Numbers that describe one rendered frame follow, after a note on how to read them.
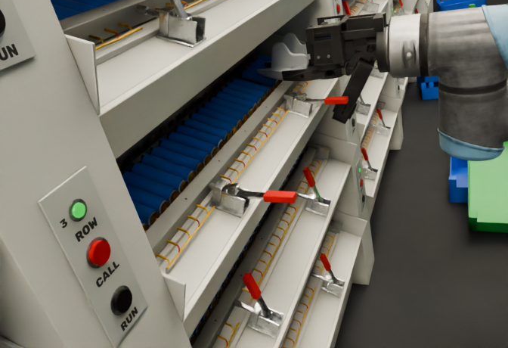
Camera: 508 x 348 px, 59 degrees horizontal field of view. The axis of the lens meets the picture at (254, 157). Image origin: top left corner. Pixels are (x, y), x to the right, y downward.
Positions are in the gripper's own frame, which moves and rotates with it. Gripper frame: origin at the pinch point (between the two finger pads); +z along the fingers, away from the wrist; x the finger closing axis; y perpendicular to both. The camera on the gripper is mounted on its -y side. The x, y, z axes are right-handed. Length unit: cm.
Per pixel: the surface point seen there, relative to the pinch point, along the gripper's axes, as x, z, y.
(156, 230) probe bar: 41.4, -3.0, -1.9
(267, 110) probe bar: 12.3, -3.8, -2.1
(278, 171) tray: 22.5, -8.4, -6.4
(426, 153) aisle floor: -79, -19, -60
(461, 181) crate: -61, -31, -59
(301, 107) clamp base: 6.1, -6.9, -4.3
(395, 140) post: -83, -9, -56
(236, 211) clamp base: 32.8, -7.1, -5.6
